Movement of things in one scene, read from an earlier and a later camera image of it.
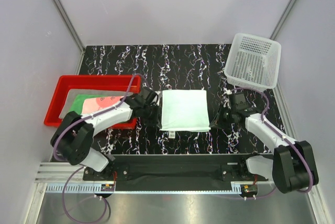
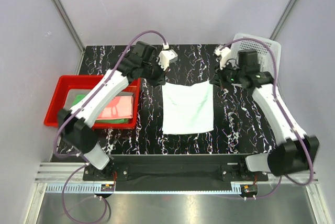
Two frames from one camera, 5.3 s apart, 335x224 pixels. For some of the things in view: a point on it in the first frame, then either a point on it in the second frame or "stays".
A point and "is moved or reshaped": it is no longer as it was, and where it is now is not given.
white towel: x=185 y=110 is moved or reshaped
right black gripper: x=218 y=122 → x=218 y=79
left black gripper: x=156 y=121 → x=160 y=79
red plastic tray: x=103 y=83 stays
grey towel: x=73 y=93 stays
